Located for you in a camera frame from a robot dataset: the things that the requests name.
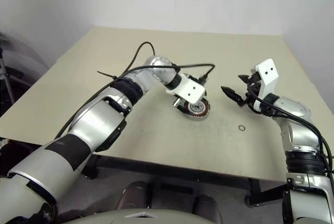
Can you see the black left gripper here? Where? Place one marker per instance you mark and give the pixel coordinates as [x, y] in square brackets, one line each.
[194, 78]

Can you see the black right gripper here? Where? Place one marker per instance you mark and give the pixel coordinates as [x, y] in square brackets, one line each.
[251, 91]

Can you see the round silver motor housing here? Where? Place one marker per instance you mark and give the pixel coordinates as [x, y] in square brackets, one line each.
[198, 111]

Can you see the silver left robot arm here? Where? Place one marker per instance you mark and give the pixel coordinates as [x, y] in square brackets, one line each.
[99, 119]

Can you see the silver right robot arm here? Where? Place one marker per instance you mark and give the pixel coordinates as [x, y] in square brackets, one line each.
[300, 135]

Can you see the grey robot torso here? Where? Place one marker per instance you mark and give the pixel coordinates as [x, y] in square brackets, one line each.
[130, 217]

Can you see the grey rounded background object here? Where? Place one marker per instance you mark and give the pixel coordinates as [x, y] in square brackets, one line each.
[23, 51]

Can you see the silver tripod leg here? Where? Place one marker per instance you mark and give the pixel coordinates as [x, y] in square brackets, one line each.
[5, 77]

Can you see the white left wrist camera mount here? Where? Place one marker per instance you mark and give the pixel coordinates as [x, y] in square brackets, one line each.
[190, 89]

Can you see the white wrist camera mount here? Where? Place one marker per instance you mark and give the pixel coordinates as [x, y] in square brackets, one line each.
[267, 73]
[190, 89]

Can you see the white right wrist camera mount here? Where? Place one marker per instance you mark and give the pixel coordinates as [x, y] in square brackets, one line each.
[267, 73]

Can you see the black metal table frame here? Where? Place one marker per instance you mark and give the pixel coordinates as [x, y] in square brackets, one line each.
[182, 170]

